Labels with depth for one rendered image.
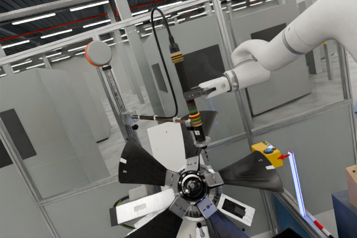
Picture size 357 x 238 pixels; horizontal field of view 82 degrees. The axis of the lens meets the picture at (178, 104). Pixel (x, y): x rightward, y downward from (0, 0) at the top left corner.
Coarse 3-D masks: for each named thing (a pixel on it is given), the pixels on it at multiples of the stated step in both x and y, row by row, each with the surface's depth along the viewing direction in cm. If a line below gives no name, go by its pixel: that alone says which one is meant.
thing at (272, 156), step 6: (258, 144) 125; (264, 144) 123; (270, 144) 121; (252, 150) 126; (258, 150) 119; (264, 150) 117; (276, 150) 114; (270, 156) 112; (276, 156) 112; (276, 162) 113; (282, 162) 113
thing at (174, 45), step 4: (172, 36) 74; (172, 40) 74; (172, 44) 74; (176, 44) 74; (172, 48) 74; (176, 48) 74; (172, 52) 74; (196, 128) 81; (200, 128) 81; (196, 132) 81; (200, 132) 81; (200, 136) 81; (204, 136) 82; (200, 140) 82; (204, 140) 82; (204, 148) 83
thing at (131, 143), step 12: (132, 144) 93; (132, 156) 93; (144, 156) 91; (120, 168) 95; (132, 168) 93; (144, 168) 91; (156, 168) 89; (120, 180) 96; (132, 180) 95; (144, 180) 93; (156, 180) 92
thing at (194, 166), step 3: (195, 156) 91; (198, 156) 89; (186, 159) 96; (189, 159) 94; (192, 159) 92; (195, 159) 90; (198, 159) 89; (186, 162) 95; (189, 162) 93; (192, 162) 91; (195, 162) 89; (198, 162) 88; (186, 165) 94; (189, 165) 92; (192, 165) 90; (195, 165) 88; (186, 168) 93; (189, 168) 91; (192, 168) 89; (195, 168) 88
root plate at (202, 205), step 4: (204, 200) 85; (208, 200) 86; (200, 204) 82; (204, 204) 83; (208, 204) 85; (212, 204) 86; (200, 208) 80; (204, 208) 82; (212, 208) 84; (216, 208) 85; (204, 212) 80; (208, 212) 81; (212, 212) 82; (204, 216) 79; (208, 216) 80
